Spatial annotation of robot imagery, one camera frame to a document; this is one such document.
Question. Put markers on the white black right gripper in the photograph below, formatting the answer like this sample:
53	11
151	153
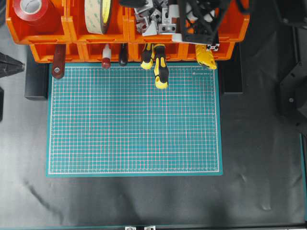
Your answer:
170	23

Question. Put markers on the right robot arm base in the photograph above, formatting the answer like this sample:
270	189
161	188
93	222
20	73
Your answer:
292	89

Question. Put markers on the black right rack foot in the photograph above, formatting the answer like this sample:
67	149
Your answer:
230	73

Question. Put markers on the orange container rack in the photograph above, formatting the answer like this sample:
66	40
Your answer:
85	47

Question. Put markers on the black rack foot tray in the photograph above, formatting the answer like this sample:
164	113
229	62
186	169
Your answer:
36	79

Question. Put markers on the yellow black short screwdriver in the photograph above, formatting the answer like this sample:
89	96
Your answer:
147	56

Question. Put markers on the black aluminium extrusion profile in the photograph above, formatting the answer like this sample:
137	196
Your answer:
214	46

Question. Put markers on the beige double-sided tape roll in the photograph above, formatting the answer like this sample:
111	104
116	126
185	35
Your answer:
97	15

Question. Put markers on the green cutting mat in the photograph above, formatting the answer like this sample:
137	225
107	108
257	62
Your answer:
116	123

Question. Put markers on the red tape roll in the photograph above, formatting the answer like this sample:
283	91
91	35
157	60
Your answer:
40	14

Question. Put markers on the black table cover sheet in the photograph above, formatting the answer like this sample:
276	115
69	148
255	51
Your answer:
262	181

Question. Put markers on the silver corner bracket upper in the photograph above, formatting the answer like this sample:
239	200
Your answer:
141	13

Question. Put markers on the silver corner bracket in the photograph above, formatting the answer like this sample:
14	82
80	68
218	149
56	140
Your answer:
151	30
141	13

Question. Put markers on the yellow tool handle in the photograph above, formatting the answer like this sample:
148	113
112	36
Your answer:
205	58

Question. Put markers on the dark brown tool handle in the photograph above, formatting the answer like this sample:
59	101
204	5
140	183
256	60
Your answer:
123	55

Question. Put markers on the yellow black screwdriver handle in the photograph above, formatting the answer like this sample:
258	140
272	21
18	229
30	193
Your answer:
161	71

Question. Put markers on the red white tool handle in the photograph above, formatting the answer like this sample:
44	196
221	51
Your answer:
106	57

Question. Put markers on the brown wooden tool handle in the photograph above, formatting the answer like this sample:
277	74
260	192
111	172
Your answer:
58	68

